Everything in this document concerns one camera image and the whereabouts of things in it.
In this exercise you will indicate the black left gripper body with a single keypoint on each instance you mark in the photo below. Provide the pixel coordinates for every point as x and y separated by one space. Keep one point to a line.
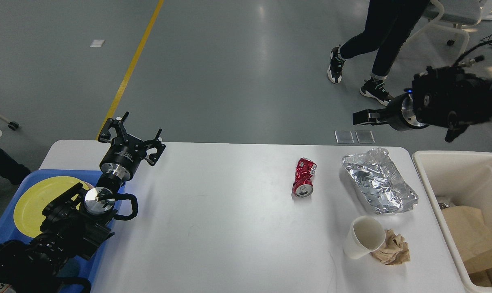
122 161

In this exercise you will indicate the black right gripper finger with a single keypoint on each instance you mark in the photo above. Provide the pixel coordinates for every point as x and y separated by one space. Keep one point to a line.
371 117

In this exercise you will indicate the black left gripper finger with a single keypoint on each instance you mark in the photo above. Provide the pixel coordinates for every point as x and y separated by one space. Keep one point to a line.
114 132
151 150

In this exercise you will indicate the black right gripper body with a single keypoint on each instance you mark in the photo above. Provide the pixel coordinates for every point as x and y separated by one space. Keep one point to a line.
401 114

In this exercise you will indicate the aluminium foil tray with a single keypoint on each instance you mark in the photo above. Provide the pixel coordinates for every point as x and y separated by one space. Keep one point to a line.
379 185

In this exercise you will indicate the crushed red soda can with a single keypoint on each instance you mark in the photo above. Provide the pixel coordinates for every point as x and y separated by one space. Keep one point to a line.
305 171

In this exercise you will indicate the yellow plastic plate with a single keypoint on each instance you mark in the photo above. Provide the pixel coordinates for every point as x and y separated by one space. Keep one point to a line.
27 213

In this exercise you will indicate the white paper cup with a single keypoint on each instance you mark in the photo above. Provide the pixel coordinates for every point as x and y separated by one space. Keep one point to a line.
365 235

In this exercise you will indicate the brown paper ball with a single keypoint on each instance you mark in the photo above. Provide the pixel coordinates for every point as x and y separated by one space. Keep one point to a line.
393 251

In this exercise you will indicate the brown paper bag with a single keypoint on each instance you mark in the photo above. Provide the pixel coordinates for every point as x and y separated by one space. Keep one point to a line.
472 237

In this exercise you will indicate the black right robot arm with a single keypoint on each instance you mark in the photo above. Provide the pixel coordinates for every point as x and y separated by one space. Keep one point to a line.
446 97

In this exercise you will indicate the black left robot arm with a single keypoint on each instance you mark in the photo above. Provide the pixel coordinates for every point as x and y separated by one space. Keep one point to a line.
76 222

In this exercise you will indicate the floor socket plate right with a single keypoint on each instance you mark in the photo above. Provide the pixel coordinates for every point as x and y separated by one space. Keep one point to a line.
365 137

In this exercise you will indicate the floor socket plate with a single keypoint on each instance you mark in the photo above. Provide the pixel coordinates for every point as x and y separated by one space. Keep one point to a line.
344 137
365 137

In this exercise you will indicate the floor socket plate left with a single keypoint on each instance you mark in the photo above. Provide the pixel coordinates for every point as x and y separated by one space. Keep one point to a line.
344 137

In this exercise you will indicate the white grey office chair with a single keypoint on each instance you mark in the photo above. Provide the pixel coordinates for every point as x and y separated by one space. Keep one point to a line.
452 16

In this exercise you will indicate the person in black trousers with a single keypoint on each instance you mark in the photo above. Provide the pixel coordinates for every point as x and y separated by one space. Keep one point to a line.
388 26

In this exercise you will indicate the white chair leg with caster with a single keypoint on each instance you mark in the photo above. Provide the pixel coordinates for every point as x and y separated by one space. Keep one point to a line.
11 124

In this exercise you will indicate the beige plastic bin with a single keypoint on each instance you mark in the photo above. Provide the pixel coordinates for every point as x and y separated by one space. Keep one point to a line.
466 178

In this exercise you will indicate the crumpled foil in bin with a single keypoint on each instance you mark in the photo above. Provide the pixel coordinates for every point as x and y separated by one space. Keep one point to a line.
444 202

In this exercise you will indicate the person at left edge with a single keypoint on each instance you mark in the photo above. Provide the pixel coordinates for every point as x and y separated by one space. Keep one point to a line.
11 170

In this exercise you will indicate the blue plastic tray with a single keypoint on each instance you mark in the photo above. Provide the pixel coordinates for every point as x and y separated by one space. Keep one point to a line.
76 267

